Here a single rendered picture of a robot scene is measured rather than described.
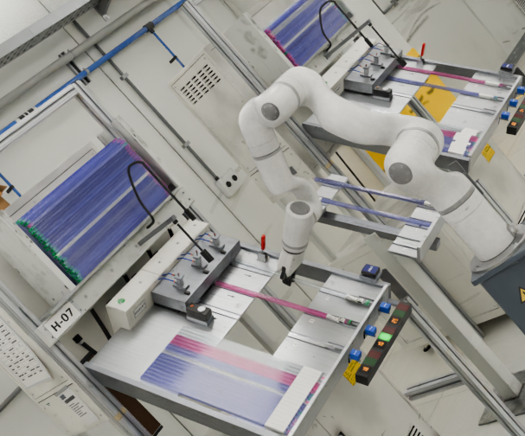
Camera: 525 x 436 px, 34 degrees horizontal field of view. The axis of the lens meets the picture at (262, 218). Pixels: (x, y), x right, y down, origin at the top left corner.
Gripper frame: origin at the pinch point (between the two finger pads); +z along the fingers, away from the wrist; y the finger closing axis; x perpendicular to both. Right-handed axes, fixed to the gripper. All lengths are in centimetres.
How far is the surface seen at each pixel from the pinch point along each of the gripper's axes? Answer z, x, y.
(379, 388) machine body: 36, 38, -5
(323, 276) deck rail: 0.9, 8.6, -8.5
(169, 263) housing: 1.1, -35.6, 17.5
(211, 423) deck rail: 2, 11, 59
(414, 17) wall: 141, -122, -427
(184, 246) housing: 1.1, -36.3, 8.3
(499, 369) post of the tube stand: 38, 70, -40
